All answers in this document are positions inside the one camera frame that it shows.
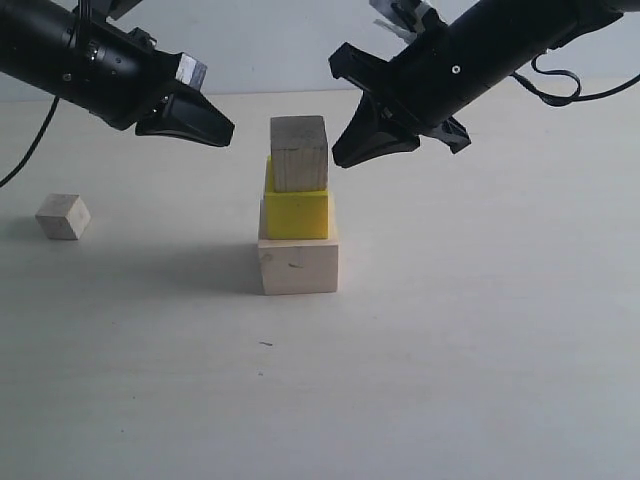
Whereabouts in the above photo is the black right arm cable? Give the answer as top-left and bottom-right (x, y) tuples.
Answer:
(512, 52), (640, 108)

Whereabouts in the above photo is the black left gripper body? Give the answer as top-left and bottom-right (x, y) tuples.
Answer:
(49, 19), (185, 131)

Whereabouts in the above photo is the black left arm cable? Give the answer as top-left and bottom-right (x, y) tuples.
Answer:
(0, 97), (61, 189)

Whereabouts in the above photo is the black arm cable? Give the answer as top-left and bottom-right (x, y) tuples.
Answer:
(512, 52), (640, 108)
(0, 97), (61, 189)

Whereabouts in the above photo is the yellow cube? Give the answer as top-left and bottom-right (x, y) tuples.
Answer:
(260, 156), (335, 241)

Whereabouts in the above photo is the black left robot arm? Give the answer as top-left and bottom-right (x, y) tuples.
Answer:
(1, 1), (234, 147)

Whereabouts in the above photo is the small pale wooden cube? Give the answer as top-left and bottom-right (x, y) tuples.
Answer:
(35, 194), (91, 241)

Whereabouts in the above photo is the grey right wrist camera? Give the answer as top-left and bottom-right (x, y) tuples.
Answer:
(369, 0), (446, 44)

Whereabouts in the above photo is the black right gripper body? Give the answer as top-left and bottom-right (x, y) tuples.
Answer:
(329, 19), (545, 137)

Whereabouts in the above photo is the large pale wooden cube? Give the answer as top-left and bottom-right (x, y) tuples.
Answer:
(257, 195), (340, 296)

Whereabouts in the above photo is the medium brown wooden cube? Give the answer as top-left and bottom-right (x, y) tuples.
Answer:
(270, 115), (329, 193)

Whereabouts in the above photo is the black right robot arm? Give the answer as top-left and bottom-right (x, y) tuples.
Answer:
(329, 0), (639, 168)

